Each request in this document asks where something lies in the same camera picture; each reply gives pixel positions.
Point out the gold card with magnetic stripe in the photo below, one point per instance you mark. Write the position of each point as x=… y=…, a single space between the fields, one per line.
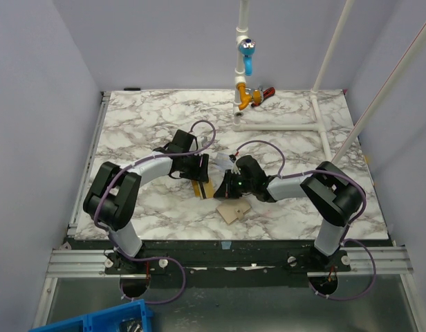
x=203 y=190

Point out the blue plastic bin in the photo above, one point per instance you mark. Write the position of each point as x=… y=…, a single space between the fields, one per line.
x=133 y=316

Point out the silver VIP card top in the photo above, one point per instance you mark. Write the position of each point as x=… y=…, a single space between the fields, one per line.
x=223 y=161

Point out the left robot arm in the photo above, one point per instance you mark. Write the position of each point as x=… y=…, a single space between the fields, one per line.
x=111 y=199

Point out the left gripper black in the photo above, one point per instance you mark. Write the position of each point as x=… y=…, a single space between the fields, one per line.
x=200 y=173

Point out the orange pipe valve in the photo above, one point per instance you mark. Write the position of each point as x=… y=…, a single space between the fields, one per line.
x=245 y=98

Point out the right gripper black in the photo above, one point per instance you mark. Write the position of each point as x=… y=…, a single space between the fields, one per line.
x=229 y=185

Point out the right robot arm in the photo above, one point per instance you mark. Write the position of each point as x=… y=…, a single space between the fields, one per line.
x=338 y=198

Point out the red black pliers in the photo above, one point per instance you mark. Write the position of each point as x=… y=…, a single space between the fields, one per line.
x=265 y=95

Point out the beige leather card holder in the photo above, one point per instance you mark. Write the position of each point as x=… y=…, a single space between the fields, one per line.
x=233 y=210

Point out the aluminium rail frame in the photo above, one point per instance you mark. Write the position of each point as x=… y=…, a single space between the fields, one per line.
x=91 y=275

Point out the blue pipe valve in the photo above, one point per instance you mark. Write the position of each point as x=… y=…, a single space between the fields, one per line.
x=247 y=48

